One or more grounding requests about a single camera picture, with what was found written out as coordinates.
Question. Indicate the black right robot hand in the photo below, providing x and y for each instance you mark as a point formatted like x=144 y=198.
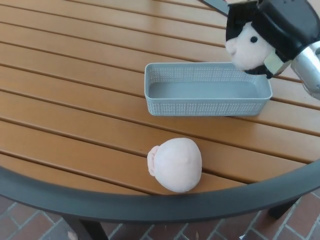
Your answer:
x=282 y=25

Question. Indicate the pink plush dumpling smiling face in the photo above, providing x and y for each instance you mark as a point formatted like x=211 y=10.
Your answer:
x=247 y=55

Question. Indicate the grey perforated plastic basket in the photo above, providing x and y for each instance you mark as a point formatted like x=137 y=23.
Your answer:
x=200 y=107

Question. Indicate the dark grey table leg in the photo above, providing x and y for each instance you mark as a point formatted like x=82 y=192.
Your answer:
x=86 y=231
x=281 y=207

